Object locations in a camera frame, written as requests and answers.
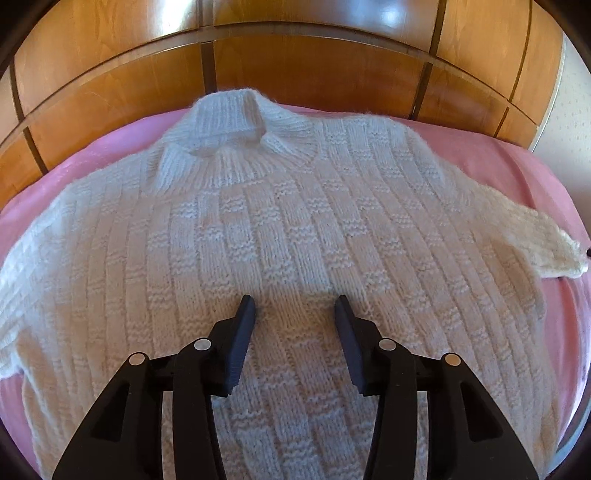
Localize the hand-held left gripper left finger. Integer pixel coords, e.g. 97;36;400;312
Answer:
52;294;257;480

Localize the white knitted sweater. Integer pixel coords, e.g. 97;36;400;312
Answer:
0;90;589;480

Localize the pink bed sheet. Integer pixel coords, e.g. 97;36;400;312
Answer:
0;102;591;480

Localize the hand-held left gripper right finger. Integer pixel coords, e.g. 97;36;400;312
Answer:
334;294;540;480

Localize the wooden panelled headboard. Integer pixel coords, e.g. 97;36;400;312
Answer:
0;0;566;214

